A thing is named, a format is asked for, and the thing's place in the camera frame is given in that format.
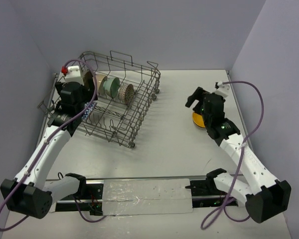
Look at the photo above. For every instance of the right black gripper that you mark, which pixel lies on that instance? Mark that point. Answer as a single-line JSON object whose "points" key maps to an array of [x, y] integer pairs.
{"points": [[196, 95]]}

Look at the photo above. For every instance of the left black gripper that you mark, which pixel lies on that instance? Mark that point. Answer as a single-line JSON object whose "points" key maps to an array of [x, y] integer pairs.
{"points": [[87, 81]]}

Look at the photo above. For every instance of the brown ribbed bowl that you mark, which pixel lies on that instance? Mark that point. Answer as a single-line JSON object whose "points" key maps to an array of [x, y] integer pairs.
{"points": [[88, 80]]}

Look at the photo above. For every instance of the plain white bowl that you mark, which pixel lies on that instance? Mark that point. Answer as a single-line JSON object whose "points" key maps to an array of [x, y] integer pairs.
{"points": [[101, 79]]}

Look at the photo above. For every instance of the yellow bowl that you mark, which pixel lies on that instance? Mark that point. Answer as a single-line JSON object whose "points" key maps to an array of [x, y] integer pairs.
{"points": [[198, 120]]}

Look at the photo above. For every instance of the teal glazed bowl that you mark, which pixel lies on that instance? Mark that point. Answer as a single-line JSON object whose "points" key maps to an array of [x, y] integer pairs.
{"points": [[111, 86]]}

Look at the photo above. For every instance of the red blue patterned bowl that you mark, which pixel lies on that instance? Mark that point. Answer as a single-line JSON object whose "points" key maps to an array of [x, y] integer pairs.
{"points": [[88, 111]]}

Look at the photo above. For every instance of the patterned mosaic bowl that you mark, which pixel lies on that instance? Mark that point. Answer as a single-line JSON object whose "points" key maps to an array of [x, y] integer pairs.
{"points": [[126, 93]]}

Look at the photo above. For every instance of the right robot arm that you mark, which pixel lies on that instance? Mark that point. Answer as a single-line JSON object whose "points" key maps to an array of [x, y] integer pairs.
{"points": [[263, 195]]}

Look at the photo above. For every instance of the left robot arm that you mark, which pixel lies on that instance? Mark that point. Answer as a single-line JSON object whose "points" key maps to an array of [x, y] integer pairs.
{"points": [[26, 193]]}

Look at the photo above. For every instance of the white taped cover sheet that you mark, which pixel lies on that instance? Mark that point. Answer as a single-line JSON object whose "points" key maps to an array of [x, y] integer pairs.
{"points": [[146, 197]]}

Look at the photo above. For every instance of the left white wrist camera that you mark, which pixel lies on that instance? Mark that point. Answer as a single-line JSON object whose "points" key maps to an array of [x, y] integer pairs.
{"points": [[72, 74]]}

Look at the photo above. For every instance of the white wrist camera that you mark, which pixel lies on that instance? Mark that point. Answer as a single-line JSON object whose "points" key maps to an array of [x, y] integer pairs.
{"points": [[222, 89], [72, 74]]}

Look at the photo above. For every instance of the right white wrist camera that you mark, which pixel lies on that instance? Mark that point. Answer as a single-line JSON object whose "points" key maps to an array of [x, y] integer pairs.
{"points": [[222, 89]]}

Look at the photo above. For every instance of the grey wire dish rack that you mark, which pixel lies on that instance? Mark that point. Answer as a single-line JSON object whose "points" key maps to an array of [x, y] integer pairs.
{"points": [[112, 119]]}

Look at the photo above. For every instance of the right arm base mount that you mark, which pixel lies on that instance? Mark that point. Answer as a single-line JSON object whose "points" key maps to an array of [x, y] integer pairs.
{"points": [[204, 192]]}

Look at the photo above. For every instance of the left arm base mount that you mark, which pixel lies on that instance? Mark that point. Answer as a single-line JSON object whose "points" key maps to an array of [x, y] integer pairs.
{"points": [[90, 201]]}

